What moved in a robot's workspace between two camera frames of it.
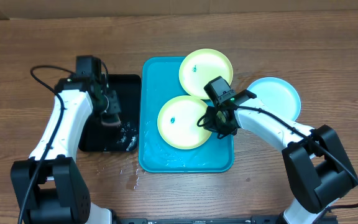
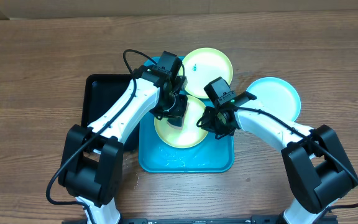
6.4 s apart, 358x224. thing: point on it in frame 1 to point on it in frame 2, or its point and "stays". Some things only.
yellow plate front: [177, 122] stays
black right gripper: [211, 125] stays
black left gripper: [115, 105] to [179, 111]
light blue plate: [278, 93] stays
